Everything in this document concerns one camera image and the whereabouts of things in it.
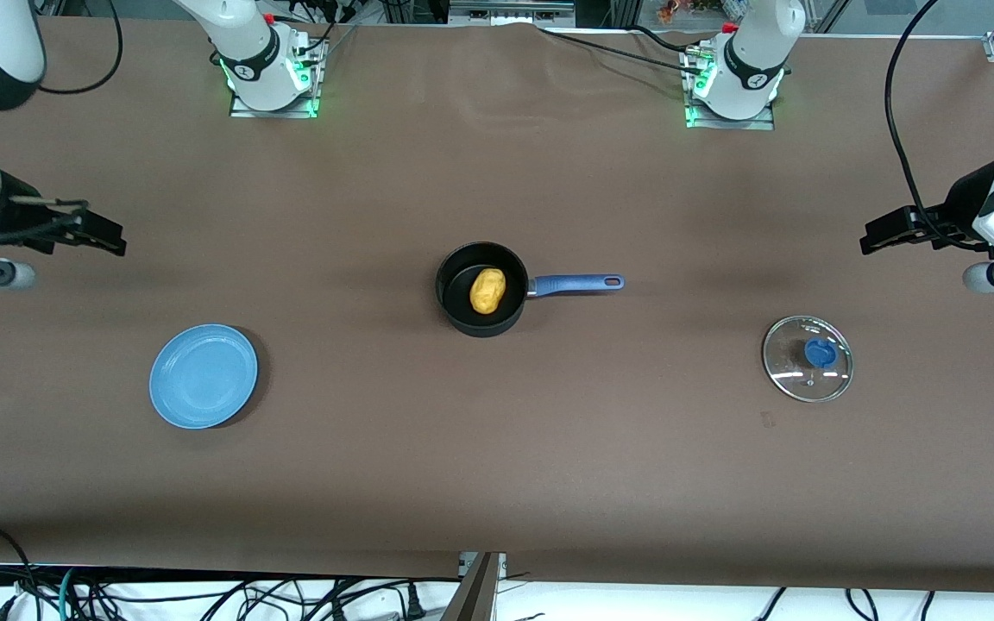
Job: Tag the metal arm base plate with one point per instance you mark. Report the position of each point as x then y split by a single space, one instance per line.
756 126
290 113

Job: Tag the aluminium frame rail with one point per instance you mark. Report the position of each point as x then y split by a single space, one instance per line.
510 10

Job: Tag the blue round plate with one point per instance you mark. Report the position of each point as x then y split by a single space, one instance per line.
204 379

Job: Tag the yellow potato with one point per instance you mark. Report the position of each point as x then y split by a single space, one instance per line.
488 291

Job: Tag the metal frame post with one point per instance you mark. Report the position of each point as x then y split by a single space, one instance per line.
473 595

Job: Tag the brown table cover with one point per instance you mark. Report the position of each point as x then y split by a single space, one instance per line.
635 448

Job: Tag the black power plug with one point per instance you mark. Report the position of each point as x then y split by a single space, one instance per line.
415 602

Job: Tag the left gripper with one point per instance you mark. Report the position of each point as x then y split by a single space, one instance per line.
959 209

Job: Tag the glass lid with blue knob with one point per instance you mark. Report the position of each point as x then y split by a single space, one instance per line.
790 371

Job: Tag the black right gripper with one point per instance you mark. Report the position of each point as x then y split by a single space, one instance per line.
21 216

